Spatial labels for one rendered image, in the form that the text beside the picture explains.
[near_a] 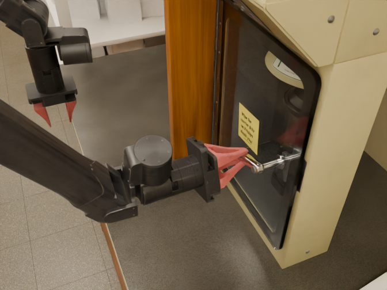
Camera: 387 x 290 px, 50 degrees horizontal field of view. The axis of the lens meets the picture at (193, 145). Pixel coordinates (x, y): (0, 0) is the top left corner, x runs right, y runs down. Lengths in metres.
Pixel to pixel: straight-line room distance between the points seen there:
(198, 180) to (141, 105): 0.63
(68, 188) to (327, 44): 0.38
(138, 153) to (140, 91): 0.76
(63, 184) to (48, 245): 1.61
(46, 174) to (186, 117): 0.50
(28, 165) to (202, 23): 0.49
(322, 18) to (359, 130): 0.24
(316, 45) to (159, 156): 0.26
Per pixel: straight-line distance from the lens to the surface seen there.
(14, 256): 2.19
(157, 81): 1.39
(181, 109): 0.96
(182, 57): 0.89
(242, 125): 0.81
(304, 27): 0.50
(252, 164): 0.69
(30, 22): 0.84
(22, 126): 0.50
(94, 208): 0.63
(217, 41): 0.84
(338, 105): 0.62
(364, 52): 0.59
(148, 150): 0.61
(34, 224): 2.28
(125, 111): 1.26
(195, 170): 0.68
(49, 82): 0.92
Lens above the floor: 1.68
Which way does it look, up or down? 41 degrees down
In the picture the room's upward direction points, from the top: straight up
